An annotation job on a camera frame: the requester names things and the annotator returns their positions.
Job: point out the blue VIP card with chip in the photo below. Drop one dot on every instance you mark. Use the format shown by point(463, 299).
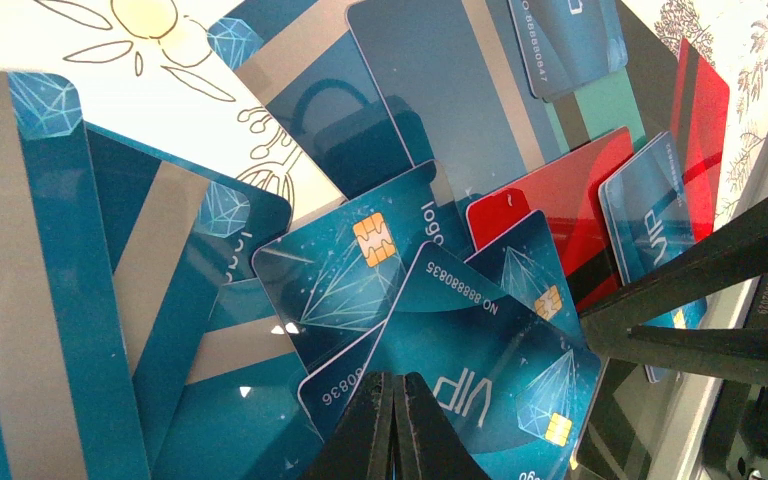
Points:
point(514, 387)

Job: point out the red card far right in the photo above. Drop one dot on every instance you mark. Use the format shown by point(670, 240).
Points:
point(698, 124)

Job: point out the red card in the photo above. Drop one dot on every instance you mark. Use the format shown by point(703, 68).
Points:
point(566, 191)
point(698, 124)

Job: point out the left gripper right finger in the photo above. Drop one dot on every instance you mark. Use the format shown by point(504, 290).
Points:
point(426, 445)

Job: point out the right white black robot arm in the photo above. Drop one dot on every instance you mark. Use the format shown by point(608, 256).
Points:
point(661, 322)

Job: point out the floral patterned table mat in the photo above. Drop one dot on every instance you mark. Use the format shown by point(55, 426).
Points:
point(144, 69)

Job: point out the blue VIP card lower right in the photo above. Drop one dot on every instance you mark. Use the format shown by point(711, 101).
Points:
point(645, 208)

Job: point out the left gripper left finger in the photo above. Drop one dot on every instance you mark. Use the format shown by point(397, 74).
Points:
point(360, 447)

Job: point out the blue card upper right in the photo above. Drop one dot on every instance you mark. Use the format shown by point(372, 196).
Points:
point(566, 44)

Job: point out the red card middle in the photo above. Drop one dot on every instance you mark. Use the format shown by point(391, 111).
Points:
point(566, 191)

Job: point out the black card bottom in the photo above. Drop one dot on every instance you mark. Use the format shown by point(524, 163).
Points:
point(626, 425)

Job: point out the blue striped card upper left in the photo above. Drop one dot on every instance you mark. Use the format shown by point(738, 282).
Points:
point(67, 406)

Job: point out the blue card centre pile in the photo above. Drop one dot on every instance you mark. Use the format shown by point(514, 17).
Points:
point(454, 81)

